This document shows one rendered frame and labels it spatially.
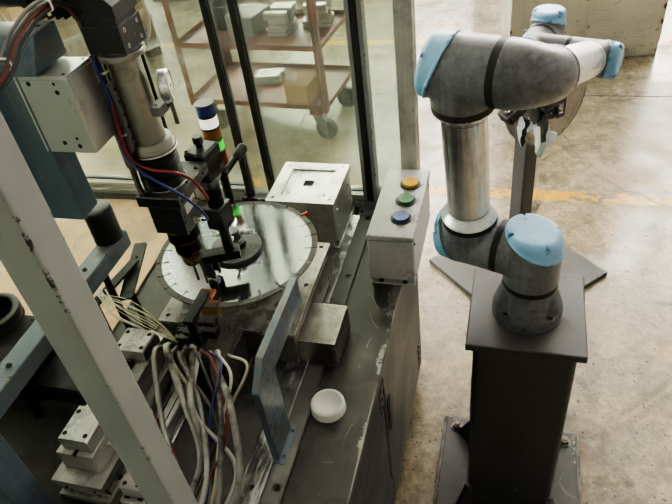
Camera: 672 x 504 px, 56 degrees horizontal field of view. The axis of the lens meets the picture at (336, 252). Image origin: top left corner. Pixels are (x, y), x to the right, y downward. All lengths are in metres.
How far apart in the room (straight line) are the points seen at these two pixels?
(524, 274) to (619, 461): 0.98
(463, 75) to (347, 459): 0.72
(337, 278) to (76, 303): 1.04
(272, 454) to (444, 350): 1.25
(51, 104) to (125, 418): 0.51
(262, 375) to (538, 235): 0.61
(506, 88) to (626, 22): 3.38
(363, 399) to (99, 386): 0.77
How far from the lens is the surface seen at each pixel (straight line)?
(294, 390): 1.34
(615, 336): 2.51
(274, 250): 1.36
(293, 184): 1.65
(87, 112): 1.01
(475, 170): 1.22
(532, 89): 1.06
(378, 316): 1.46
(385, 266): 1.50
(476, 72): 1.07
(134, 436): 0.69
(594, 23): 4.36
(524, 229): 1.33
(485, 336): 1.42
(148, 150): 1.05
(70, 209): 1.14
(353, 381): 1.35
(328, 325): 1.36
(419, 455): 2.12
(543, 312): 1.41
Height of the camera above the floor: 1.80
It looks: 40 degrees down
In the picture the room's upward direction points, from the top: 9 degrees counter-clockwise
